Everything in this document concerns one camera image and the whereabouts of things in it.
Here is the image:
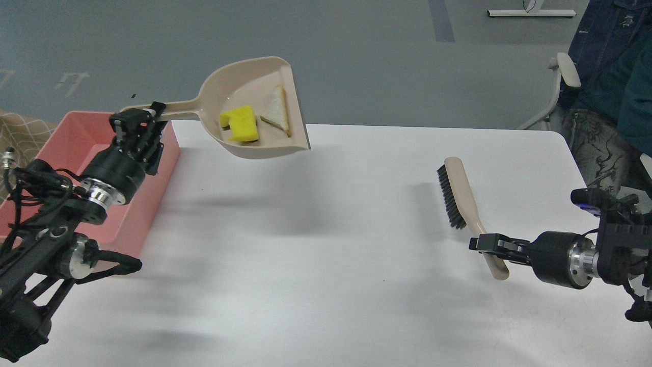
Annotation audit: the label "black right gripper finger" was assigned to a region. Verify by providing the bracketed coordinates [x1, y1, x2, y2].
[494, 246, 532, 267]
[469, 233, 531, 251]

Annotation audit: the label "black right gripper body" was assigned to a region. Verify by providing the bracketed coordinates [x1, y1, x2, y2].
[526, 231, 585, 290]

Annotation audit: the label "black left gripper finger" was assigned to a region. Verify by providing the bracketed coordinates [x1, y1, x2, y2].
[138, 101, 166, 156]
[110, 111, 153, 151]

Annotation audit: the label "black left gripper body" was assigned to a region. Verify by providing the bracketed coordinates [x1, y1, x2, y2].
[80, 142, 164, 206]

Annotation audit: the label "beige hand brush black bristles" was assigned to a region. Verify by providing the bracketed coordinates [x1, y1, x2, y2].
[436, 156, 510, 281]

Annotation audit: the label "yellow sponge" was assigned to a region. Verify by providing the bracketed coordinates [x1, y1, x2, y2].
[219, 104, 259, 143]

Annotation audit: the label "beige plastic dustpan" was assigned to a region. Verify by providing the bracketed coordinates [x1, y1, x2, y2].
[121, 56, 311, 160]

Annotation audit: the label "triangular bread slice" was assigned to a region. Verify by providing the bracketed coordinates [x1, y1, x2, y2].
[260, 85, 292, 137]

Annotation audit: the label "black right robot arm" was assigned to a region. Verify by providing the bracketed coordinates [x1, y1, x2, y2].
[470, 188, 650, 323]

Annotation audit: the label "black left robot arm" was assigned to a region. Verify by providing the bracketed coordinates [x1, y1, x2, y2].
[1, 101, 166, 362]

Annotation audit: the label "pink plastic bin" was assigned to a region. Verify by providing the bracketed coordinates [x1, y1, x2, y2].
[0, 111, 182, 257]

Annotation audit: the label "beige checkered cloth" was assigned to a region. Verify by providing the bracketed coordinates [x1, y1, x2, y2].
[1, 111, 58, 203]

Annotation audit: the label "person in dark clothes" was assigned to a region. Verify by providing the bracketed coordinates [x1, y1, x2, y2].
[561, 1, 650, 195]

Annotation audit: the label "white office chair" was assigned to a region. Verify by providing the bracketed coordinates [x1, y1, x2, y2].
[517, 52, 582, 132]

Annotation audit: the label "white table base bar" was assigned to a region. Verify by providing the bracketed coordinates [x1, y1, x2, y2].
[486, 9, 577, 18]

